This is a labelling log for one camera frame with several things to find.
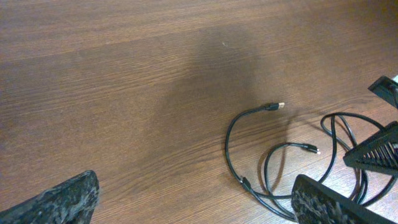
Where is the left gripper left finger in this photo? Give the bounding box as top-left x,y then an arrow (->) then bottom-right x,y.
1,170 -> 100,224

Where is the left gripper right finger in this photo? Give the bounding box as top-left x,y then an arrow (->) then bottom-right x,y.
291,174 -> 394,224

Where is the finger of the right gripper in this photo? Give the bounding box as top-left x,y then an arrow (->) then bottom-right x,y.
343,121 -> 397,176

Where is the thin black USB cable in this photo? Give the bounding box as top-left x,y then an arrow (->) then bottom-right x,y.
224,101 -> 322,222

